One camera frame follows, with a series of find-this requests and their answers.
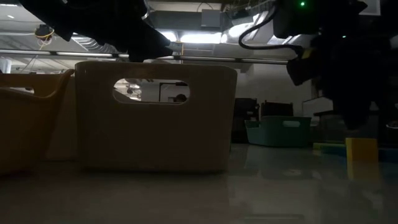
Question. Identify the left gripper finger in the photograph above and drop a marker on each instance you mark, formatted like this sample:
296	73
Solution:
164	46

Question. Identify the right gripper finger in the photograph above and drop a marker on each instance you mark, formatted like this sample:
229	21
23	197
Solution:
300	71
354	115

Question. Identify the yellow block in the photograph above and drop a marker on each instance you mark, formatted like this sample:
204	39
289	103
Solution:
362	149

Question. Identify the ceiling light panel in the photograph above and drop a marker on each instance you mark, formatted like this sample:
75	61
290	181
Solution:
169	35
200	38

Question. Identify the white board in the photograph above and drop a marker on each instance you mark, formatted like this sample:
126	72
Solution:
317	107

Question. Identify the lime block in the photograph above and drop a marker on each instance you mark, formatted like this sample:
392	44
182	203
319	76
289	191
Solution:
329	145

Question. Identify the black cabinet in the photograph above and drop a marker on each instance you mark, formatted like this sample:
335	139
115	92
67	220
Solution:
245	112
276	109

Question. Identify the person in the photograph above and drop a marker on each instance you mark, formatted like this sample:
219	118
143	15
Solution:
180	98

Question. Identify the grey ceiling box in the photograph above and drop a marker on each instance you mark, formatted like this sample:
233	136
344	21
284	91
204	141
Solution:
211	18

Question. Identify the teal plastic bin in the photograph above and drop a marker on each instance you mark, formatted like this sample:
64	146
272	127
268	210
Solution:
280	132

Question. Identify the grey plastic bin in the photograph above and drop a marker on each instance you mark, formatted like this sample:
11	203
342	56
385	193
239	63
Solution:
155	137

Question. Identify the white plastic bin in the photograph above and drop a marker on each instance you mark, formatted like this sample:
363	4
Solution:
62	124

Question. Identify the orange plastic bin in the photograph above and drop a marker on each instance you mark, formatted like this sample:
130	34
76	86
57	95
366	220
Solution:
25	130

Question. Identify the horizontal metal rail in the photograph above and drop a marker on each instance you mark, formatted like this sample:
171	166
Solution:
217	59

